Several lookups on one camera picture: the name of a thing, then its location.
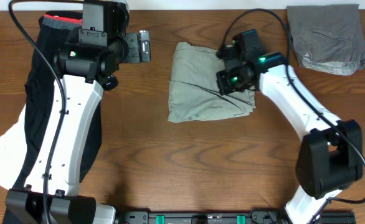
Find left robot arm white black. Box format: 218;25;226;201
6;29;151;223

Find white cloth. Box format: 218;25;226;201
0;106;27;190

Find khaki green shorts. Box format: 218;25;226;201
168;42;255;123

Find folded grey shorts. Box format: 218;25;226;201
287;4;365;76

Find black pants red waistband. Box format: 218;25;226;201
12;11;102;189

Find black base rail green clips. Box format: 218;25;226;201
120;203;356;224

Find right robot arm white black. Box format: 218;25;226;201
217;52;365;223

